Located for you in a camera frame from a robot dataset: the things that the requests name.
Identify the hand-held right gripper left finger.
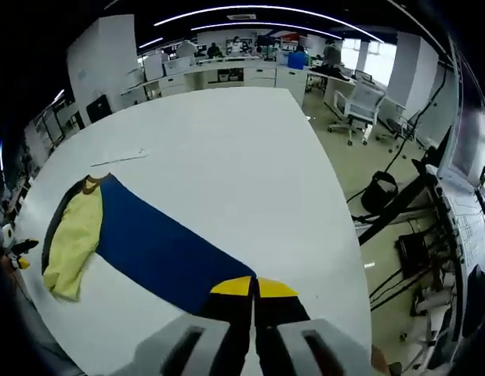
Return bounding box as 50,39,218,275
126,276,254,376

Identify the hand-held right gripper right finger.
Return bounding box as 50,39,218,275
254,277,372,376

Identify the blue yellow grey garment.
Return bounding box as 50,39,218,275
41,173,257,315

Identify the thin white template strip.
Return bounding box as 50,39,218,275
90,147,150,168

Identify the black square object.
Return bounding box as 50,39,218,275
86,93,111,123

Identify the black metal stand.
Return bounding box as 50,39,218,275
351,172,443,246

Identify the black waste bin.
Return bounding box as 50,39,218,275
361,171,400,213

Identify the white appliance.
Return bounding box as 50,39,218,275
143,54,165,81

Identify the white mesh office chair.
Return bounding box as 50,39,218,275
327,77,389,146

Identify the white lab counter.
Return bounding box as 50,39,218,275
142,57,310,103

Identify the blue storage box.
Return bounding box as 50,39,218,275
288,52,312,71

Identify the ceiling light strip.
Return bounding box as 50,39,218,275
190,21,343,40
154,4,384,42

